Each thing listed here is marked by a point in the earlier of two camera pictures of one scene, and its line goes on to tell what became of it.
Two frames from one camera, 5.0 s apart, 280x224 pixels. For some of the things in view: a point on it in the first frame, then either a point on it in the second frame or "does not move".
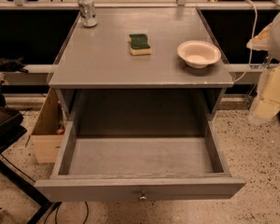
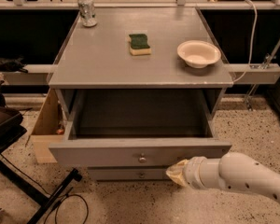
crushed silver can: (87, 11) does not move
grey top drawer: (138, 168) to (137, 127)
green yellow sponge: (139, 45) does not move
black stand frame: (7, 128) does not move
